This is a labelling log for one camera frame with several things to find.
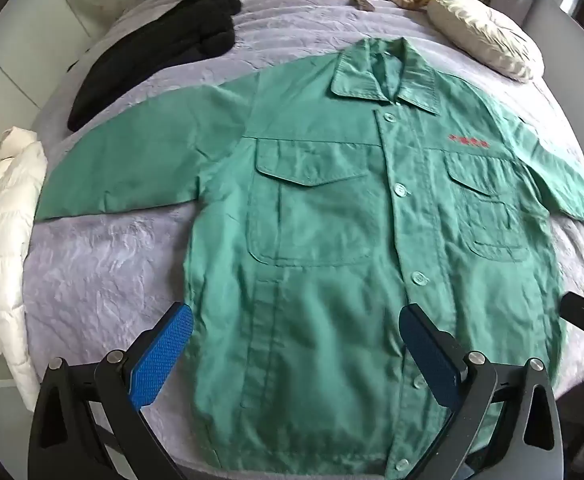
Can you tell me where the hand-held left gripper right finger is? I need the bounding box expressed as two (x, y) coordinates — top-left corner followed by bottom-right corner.
(398, 303), (566, 480)

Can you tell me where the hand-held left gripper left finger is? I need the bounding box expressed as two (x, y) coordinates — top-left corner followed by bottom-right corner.
(28, 301), (194, 480)

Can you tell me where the green work jacket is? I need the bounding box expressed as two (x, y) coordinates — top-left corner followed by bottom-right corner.
(36, 36), (584, 478)

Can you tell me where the grey plush blanket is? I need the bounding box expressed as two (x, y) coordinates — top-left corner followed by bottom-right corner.
(22, 0), (584, 466)

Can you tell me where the white puffer jacket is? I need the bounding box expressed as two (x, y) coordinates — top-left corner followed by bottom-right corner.
(0, 126), (49, 413)

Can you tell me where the cream pillow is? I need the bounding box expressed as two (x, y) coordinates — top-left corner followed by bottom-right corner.
(426, 0), (545, 83)

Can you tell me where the black garment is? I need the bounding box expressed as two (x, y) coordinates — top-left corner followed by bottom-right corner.
(67, 0), (241, 132)

